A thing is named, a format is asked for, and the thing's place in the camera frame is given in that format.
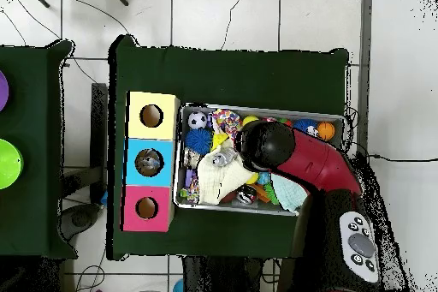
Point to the cream cloth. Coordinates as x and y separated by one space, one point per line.
219 179

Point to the mint green cloth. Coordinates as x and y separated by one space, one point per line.
289 192

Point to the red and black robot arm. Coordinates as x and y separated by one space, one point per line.
314 165

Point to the silver mesh bin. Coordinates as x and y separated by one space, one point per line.
195 114

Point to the wooden box with three holes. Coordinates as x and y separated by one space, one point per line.
167 127

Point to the blue spiky ball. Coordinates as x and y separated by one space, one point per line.
198 141

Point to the small soccer ball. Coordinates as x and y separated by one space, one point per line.
197 120

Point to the yellow ball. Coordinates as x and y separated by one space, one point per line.
249 120

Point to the dark green tablecloth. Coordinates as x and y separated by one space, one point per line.
222 72

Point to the blue spiky toy with eyes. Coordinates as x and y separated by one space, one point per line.
304 126

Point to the small orange basketball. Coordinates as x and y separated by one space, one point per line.
325 131

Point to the blue round object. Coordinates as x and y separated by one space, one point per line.
178 287

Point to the side table with green cloth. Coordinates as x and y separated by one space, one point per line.
30 134

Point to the lime green disc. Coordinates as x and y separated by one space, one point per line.
8 163

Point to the purple disc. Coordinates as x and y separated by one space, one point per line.
2 91

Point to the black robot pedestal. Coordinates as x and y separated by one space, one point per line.
219 275

